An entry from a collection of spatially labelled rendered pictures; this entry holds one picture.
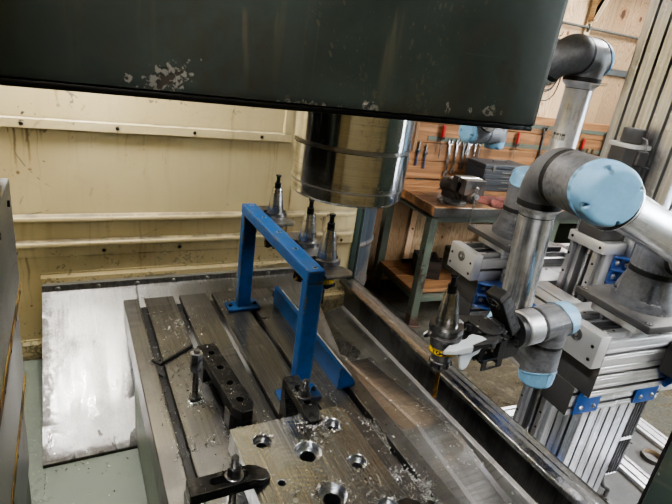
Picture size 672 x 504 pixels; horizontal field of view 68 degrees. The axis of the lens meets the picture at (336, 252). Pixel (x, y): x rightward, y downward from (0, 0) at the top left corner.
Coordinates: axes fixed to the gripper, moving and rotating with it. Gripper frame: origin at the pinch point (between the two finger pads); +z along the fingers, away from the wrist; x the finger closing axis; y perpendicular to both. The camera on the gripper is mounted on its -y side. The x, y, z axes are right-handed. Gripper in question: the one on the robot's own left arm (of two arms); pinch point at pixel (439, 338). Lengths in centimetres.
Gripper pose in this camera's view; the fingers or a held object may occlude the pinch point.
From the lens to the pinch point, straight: 95.2
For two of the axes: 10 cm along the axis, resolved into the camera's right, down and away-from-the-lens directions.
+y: -0.7, 9.2, 3.9
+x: -4.4, -3.8, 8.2
